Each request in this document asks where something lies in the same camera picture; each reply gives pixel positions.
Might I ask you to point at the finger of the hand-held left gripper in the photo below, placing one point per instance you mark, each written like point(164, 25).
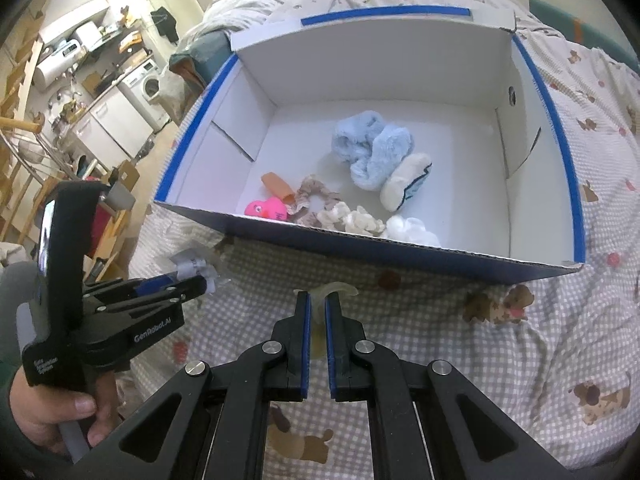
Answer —
point(150, 287)
point(185, 290)

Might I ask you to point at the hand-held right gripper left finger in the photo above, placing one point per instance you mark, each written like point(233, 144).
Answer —
point(305, 350)

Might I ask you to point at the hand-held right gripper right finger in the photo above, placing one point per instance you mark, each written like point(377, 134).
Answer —
point(330, 350)

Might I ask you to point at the clear plastic piece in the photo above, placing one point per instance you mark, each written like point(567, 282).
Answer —
point(192, 262)

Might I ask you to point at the translucent yellowish soft item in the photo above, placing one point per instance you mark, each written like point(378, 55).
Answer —
point(340, 290)

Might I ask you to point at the orange soft item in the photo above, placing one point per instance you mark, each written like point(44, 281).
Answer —
point(277, 185)

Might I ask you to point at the white fluffy sock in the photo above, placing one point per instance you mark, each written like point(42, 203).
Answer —
point(407, 230)

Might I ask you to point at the beige pink scrunchie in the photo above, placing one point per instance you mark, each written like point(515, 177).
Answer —
point(307, 192)

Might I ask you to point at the white plush slipper blue trim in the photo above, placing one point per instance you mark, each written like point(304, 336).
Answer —
point(400, 185)

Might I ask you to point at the white cardboard box blue tape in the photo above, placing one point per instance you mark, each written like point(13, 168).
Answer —
point(450, 125)

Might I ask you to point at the person's left hand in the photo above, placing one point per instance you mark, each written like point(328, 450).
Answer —
point(65, 405)

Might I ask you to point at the pink hanging clothing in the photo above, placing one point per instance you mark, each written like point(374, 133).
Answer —
point(97, 220)

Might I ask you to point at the brown cardboard box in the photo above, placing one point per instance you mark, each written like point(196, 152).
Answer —
point(125, 175)

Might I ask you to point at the wooden rack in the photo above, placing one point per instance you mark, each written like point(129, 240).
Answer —
point(20, 160)

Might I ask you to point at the white low cabinet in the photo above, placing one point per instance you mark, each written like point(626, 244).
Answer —
point(112, 125)

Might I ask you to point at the dog print checked blanket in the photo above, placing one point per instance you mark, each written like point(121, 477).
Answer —
point(500, 350)

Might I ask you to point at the white washing machine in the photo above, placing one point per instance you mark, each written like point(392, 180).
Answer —
point(147, 87)

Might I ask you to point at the dark teal pillow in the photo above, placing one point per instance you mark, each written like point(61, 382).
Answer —
point(192, 62)

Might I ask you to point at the white water heater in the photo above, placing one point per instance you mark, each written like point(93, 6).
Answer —
point(50, 72)

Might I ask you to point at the white microwave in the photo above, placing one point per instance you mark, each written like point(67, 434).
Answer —
point(89, 36)

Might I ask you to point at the black hanging garment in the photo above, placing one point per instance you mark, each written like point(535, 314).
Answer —
point(165, 22)

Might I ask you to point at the teal cushion orange stripe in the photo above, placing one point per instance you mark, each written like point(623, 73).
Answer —
point(560, 25)

